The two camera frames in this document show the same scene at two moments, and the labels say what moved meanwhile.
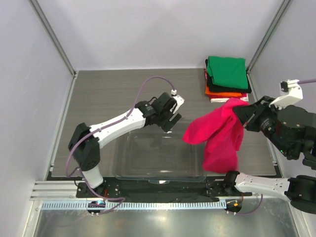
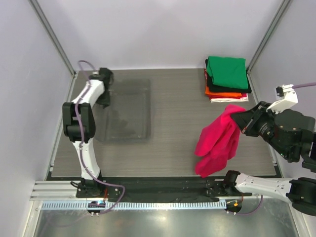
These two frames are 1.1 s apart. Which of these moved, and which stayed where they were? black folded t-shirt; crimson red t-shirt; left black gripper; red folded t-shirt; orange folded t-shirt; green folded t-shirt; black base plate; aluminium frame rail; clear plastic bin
Moved: clear plastic bin; left black gripper; crimson red t-shirt
Stayed: aluminium frame rail; red folded t-shirt; black base plate; green folded t-shirt; black folded t-shirt; orange folded t-shirt
